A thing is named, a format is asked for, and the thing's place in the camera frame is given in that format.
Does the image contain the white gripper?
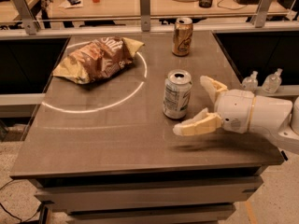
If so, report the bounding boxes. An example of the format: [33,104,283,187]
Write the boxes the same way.
[173,76,255,136]

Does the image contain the silver green 7up can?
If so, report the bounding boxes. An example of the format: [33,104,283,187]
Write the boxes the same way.
[163,69,192,119]

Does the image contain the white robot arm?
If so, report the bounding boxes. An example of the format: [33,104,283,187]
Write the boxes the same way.
[173,76,299,154]

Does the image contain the gold soda can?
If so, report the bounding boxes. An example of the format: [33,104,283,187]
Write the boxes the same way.
[172,17,193,56]

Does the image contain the clear sanitizer bottle left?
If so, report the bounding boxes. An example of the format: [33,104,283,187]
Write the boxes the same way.
[242,71,258,92]

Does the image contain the clear sanitizer bottle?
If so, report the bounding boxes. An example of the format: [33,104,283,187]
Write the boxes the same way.
[242,71,258,92]
[262,68,282,93]

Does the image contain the clear sanitizer bottle right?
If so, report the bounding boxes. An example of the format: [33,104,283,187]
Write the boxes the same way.
[262,68,282,93]

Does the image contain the grey cabinet drawers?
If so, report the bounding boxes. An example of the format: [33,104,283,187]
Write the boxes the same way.
[36,170,263,224]

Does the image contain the black mesh pen cup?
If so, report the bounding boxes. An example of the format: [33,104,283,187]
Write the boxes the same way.
[199,0,213,8]

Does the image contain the brown chip bag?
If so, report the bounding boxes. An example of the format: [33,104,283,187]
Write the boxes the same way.
[53,36,144,84]

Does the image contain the black cable on desk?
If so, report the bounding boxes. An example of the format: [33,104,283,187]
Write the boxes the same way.
[217,0,250,11]

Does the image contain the metal rail bracket middle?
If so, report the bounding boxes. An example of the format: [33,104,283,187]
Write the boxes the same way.
[139,0,150,32]

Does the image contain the metal rail bracket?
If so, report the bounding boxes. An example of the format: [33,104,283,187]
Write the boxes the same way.
[139,0,150,32]
[251,0,273,28]
[12,0,39,35]

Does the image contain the metal rail bracket right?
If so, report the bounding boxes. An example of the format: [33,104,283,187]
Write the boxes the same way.
[251,0,273,28]

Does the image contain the metal rail bracket left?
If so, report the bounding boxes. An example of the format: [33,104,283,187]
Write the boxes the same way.
[12,0,39,35]

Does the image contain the black floor cable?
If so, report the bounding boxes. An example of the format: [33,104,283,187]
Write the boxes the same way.
[0,179,45,224]

